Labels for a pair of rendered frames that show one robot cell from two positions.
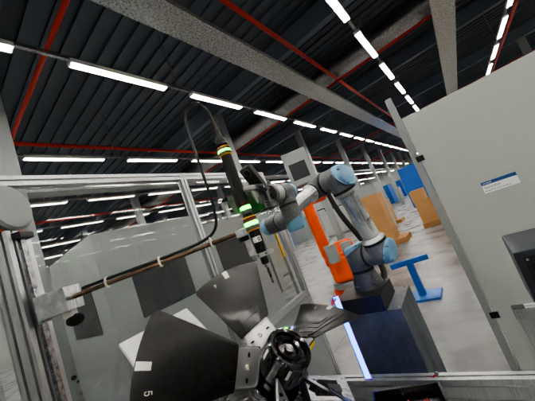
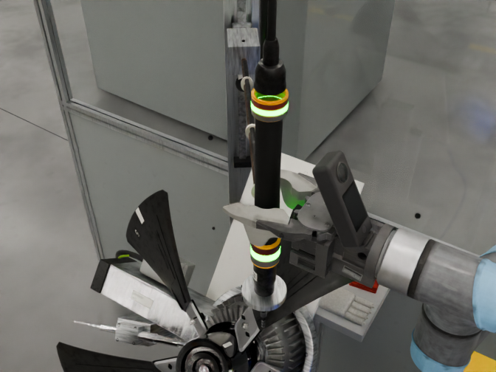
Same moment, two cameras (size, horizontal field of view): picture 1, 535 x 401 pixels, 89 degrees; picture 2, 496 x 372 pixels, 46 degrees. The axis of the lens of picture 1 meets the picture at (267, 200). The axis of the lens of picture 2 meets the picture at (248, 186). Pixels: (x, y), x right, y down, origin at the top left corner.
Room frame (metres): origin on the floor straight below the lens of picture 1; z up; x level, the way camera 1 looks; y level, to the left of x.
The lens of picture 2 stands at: (0.80, -0.51, 2.18)
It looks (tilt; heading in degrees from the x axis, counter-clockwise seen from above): 41 degrees down; 89
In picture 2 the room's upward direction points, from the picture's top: straight up
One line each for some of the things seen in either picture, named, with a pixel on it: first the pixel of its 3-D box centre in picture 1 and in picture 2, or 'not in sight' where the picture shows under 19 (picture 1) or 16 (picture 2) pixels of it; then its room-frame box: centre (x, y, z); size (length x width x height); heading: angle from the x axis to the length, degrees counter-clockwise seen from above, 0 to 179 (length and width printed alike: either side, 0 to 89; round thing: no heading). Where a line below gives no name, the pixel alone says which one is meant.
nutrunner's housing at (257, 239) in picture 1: (240, 193); (266, 196); (0.84, 0.07, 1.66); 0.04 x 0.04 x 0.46
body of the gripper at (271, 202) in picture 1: (262, 198); (339, 239); (0.93, 0.01, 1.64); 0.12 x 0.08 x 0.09; 147
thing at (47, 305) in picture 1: (57, 302); (243, 49); (0.82, 0.70, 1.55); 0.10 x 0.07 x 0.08; 92
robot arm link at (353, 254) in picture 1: (357, 255); not in sight; (1.48, -0.34, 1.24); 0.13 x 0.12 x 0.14; 42
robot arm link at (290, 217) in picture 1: (290, 217); (452, 328); (1.08, -0.06, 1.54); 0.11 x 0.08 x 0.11; 42
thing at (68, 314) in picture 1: (74, 317); (243, 80); (0.82, 0.66, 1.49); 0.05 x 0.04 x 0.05; 92
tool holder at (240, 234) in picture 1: (254, 242); (263, 268); (0.84, 0.08, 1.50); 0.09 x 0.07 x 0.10; 92
